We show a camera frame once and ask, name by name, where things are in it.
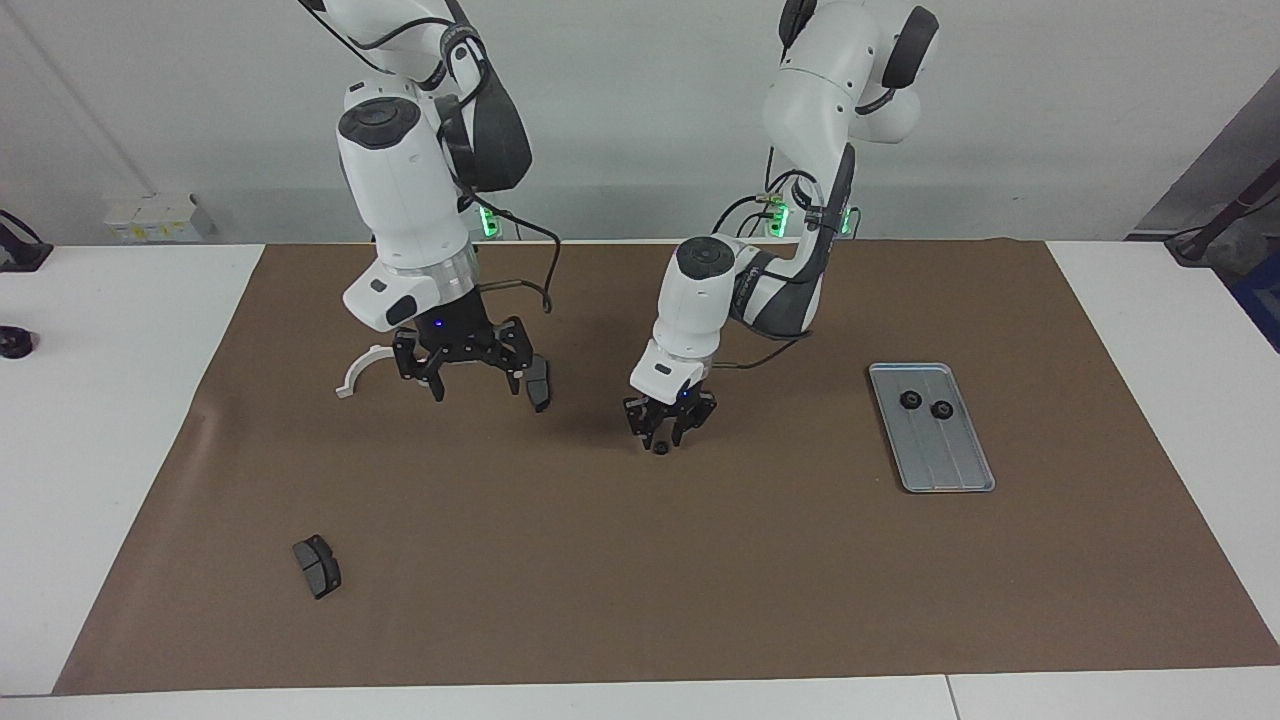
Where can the short grey brake pad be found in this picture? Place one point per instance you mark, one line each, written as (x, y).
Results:
(318, 570)

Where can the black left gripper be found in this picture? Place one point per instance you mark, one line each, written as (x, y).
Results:
(678, 403)

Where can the silver metal ridged tray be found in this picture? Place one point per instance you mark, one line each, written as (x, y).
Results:
(945, 460)

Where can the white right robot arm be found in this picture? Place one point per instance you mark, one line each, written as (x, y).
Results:
(400, 200)

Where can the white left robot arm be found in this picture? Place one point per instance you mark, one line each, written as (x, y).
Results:
(820, 90)

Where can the black stand base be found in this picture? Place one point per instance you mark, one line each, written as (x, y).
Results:
(1215, 235)

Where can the white curved plastic bracket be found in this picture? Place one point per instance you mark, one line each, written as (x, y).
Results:
(352, 375)

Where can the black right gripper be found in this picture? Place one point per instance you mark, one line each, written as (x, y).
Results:
(455, 340)

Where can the black round knob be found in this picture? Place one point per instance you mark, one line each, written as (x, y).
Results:
(15, 343)

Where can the long grey brake pad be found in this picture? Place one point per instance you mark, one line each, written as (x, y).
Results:
(541, 392)

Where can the brown paper table mat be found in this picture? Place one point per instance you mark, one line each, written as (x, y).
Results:
(700, 580)

